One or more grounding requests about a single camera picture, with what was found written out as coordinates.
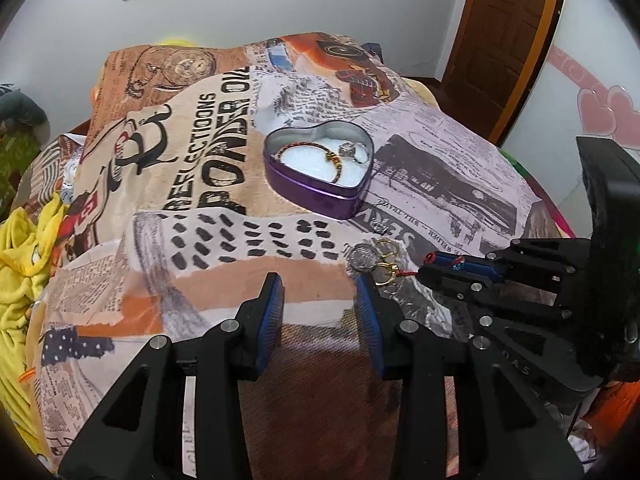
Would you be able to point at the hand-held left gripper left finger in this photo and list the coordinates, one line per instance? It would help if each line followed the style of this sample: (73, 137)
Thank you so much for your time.
(272, 320)

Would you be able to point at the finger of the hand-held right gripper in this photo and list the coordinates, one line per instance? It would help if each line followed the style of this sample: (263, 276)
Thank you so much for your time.
(472, 267)
(500, 310)

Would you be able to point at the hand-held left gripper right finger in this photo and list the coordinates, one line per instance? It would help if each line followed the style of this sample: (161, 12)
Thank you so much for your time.
(370, 322)

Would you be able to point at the purple heart-shaped tin box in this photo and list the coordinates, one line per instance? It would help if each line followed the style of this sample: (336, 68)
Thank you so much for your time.
(320, 187)

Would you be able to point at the printed blanket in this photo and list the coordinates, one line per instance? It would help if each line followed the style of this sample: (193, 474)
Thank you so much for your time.
(200, 200)

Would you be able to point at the orange cloth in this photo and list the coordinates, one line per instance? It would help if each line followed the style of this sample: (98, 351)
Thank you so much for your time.
(615, 410)

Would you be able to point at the brown wooden door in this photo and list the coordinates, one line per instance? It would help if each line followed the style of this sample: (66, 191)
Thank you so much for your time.
(492, 45)

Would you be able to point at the yellow fleece blanket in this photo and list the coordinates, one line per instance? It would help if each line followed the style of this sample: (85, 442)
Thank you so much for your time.
(22, 280)

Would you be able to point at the green patterned cloth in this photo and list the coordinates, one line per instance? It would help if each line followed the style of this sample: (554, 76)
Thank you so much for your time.
(15, 160)

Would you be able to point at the pink heart wall sticker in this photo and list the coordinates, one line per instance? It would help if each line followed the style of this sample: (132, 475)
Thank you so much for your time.
(595, 95)

